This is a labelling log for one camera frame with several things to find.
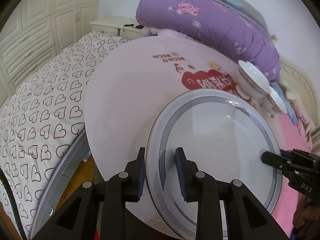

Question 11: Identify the small white footed bowl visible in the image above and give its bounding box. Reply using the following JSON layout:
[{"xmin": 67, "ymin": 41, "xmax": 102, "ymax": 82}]
[{"xmin": 261, "ymin": 87, "xmax": 288, "ymax": 117}]

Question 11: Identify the grey floral pillow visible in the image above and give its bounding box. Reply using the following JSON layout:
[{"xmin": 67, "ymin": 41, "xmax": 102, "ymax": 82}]
[{"xmin": 184, "ymin": 0, "xmax": 267, "ymax": 28}]

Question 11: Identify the cream panelled wardrobe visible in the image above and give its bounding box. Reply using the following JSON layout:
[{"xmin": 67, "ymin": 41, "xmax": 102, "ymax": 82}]
[{"xmin": 0, "ymin": 0, "xmax": 101, "ymax": 100}]

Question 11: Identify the blue printed pillow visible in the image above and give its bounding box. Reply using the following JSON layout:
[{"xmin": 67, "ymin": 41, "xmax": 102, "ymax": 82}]
[{"xmin": 271, "ymin": 81, "xmax": 298, "ymax": 125}]

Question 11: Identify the pink bed sheet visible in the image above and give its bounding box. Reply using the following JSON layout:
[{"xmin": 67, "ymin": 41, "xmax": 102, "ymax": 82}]
[{"xmin": 271, "ymin": 105, "xmax": 320, "ymax": 240}]

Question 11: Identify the large white grey-banded bowl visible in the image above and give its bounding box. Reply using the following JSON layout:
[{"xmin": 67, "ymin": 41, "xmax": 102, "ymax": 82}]
[{"xmin": 235, "ymin": 60, "xmax": 272, "ymax": 100}]

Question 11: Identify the purple floral quilt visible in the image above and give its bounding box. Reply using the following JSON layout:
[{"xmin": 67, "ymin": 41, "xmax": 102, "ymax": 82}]
[{"xmin": 136, "ymin": 0, "xmax": 280, "ymax": 83}]

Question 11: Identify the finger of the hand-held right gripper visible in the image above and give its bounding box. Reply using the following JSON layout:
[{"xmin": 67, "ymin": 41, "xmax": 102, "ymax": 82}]
[
  {"xmin": 261, "ymin": 150, "xmax": 292, "ymax": 174},
  {"xmin": 279, "ymin": 149, "xmax": 320, "ymax": 167}
]

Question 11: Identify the grey bed frame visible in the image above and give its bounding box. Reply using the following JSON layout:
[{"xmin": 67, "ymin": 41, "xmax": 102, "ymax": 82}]
[{"xmin": 29, "ymin": 130, "xmax": 92, "ymax": 240}]

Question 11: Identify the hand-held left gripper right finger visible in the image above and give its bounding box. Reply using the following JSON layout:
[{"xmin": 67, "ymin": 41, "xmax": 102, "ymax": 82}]
[{"xmin": 175, "ymin": 147, "xmax": 290, "ymax": 240}]

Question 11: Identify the white heart-print mattress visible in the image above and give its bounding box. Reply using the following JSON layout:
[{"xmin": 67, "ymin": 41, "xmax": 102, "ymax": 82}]
[{"xmin": 0, "ymin": 31, "xmax": 130, "ymax": 240}]

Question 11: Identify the cream nightstand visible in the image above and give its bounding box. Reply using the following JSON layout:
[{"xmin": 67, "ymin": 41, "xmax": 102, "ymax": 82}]
[{"xmin": 90, "ymin": 15, "xmax": 146, "ymax": 40}]

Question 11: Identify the cream carved headboard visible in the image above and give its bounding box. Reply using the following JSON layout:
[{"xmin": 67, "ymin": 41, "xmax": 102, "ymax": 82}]
[{"xmin": 271, "ymin": 34, "xmax": 320, "ymax": 135}]

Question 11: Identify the thin black cable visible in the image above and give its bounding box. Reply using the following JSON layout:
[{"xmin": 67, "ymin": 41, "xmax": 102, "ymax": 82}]
[{"xmin": 0, "ymin": 174, "xmax": 28, "ymax": 240}]

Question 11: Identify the white plate with grey band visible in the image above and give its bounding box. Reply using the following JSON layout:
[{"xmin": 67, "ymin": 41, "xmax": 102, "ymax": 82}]
[{"xmin": 145, "ymin": 89, "xmax": 283, "ymax": 239}]

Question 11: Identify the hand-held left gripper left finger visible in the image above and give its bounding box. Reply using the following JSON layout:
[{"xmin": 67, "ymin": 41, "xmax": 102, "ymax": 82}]
[{"xmin": 32, "ymin": 147, "xmax": 146, "ymax": 240}]

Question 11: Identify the round pink printed table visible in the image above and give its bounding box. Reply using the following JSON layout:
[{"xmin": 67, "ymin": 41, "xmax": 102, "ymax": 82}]
[{"xmin": 84, "ymin": 35, "xmax": 275, "ymax": 240}]

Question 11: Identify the white and pink plush toy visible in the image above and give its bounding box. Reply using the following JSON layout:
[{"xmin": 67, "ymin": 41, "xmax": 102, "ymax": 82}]
[{"xmin": 284, "ymin": 89, "xmax": 316, "ymax": 138}]

